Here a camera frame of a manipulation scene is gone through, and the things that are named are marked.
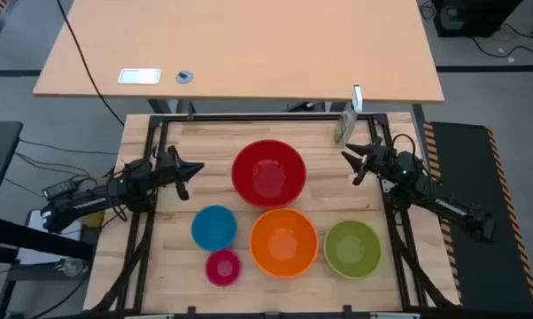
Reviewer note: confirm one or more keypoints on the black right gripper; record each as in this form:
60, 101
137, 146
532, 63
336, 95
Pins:
379, 159

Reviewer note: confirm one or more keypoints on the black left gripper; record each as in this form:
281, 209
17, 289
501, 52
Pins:
167, 168

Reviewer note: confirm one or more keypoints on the blue bowl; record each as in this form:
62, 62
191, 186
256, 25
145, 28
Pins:
213, 227

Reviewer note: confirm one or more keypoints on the large red bowl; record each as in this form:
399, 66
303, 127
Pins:
268, 175

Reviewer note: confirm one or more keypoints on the green bowl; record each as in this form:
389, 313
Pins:
352, 249

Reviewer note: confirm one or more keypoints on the small pink bowl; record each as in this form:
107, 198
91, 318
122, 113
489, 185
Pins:
223, 267

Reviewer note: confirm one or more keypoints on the orange bowl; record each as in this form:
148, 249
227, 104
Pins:
284, 243

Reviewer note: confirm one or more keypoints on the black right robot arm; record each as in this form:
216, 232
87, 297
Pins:
452, 208

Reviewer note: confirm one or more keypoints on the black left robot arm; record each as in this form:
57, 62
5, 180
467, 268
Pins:
85, 201

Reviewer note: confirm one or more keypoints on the white plastic clamp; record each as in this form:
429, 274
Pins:
357, 97

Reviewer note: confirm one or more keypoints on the yellow object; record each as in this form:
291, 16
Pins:
94, 219

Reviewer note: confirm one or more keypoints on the black power adapter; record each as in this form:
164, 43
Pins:
58, 188

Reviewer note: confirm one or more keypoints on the white paper sheet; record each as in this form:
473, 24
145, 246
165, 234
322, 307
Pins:
67, 230

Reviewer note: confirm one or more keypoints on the clear glass jar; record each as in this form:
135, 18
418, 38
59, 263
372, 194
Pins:
74, 267

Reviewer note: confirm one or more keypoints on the beige wooden desk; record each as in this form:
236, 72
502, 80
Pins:
249, 44

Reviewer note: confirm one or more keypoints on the black beam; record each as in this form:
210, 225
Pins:
36, 241

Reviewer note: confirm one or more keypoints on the black computer tower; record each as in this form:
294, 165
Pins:
470, 17

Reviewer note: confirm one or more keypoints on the black metal table frame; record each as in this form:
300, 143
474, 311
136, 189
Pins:
271, 117

